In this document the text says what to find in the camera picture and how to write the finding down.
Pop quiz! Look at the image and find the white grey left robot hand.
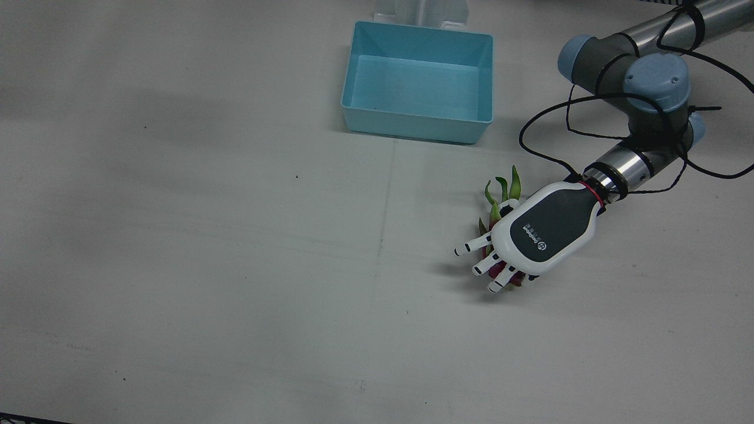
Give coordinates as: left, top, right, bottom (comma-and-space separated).
454, 180, 606, 295

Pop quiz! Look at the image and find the pink green dragon fruit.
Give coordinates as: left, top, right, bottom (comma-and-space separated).
476, 165, 528, 289

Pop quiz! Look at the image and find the light blue plastic bin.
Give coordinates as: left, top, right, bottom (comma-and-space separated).
340, 21, 494, 145

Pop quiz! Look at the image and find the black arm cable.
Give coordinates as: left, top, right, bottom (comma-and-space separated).
518, 3, 754, 198

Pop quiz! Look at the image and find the white pedestal stand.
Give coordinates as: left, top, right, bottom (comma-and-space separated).
372, 0, 469, 29

